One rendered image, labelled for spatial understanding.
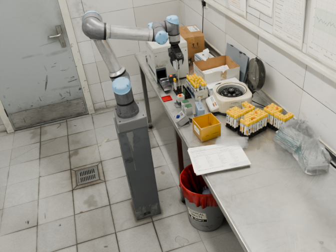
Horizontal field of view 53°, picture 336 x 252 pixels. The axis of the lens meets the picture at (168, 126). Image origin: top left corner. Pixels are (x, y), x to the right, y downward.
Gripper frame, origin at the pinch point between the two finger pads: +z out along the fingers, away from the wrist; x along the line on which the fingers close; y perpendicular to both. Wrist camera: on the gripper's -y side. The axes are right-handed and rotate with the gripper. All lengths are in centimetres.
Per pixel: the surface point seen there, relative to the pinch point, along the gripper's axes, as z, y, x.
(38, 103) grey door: 86, 168, 115
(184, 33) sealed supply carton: 9, 86, -37
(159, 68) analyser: 13.8, 38.3, 2.8
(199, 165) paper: 25, -66, 14
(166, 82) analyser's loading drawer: 21.1, 26.7, 1.2
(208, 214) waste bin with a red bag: 92, -47, 1
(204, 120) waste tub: 21.3, -33.1, -4.2
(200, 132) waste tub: 20.0, -44.6, 3.7
